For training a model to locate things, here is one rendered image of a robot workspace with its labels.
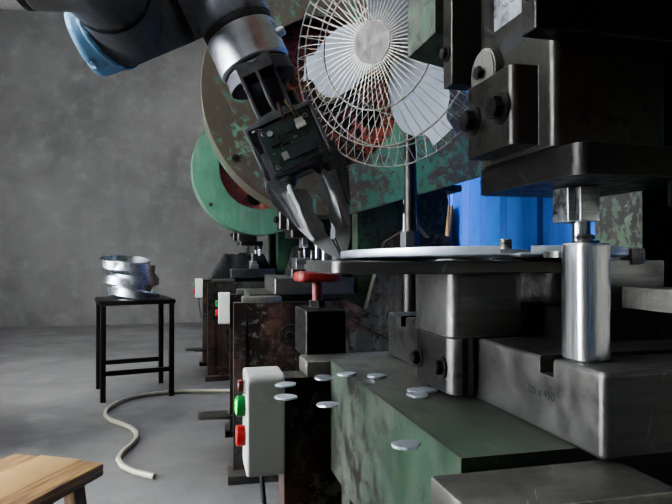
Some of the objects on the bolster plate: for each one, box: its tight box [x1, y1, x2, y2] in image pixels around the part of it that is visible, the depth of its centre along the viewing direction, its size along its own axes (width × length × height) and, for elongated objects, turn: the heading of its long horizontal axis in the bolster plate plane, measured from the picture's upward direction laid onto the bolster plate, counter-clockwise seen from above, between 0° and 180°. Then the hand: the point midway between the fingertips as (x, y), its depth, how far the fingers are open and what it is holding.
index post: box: [561, 234, 611, 363], centre depth 45 cm, size 3×3×10 cm
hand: (337, 246), depth 63 cm, fingers closed
